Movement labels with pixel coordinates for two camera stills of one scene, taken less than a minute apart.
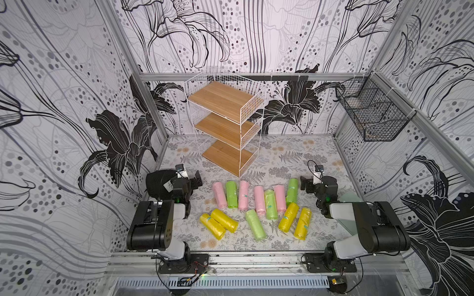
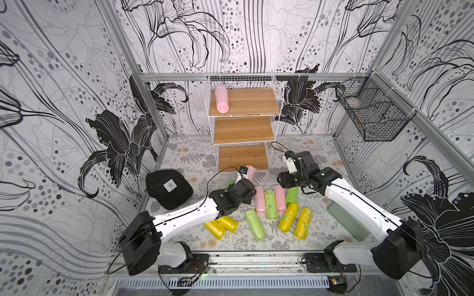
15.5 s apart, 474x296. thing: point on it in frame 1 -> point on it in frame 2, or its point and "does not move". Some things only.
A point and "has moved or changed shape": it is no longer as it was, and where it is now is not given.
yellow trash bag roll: x=301 y=227 does not move
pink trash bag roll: x=280 y=198 does not move
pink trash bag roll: x=220 y=194 has moved or changed shape
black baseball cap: x=159 y=183 does not move
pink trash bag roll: x=243 y=203 has moved or changed shape
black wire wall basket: x=376 y=111 does not move
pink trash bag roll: x=259 y=200 does not move
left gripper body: x=192 y=185 -> x=247 y=200
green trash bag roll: x=271 y=207 does not move
